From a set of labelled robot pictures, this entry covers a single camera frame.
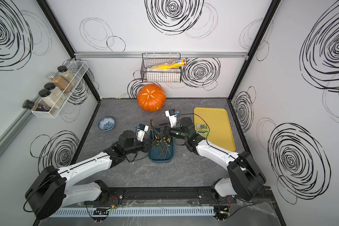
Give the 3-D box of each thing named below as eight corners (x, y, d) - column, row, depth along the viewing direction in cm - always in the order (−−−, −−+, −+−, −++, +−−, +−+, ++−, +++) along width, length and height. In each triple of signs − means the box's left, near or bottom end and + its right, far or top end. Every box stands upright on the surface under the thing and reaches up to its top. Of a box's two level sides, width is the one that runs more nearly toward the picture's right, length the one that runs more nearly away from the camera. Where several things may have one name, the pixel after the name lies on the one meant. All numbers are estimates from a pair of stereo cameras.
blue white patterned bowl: (98, 131, 101) (96, 128, 98) (102, 119, 108) (100, 116, 105) (113, 131, 101) (111, 128, 98) (117, 119, 108) (115, 116, 105)
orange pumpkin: (138, 114, 112) (134, 100, 100) (142, 95, 126) (139, 81, 114) (165, 114, 112) (164, 100, 100) (166, 95, 127) (165, 81, 114)
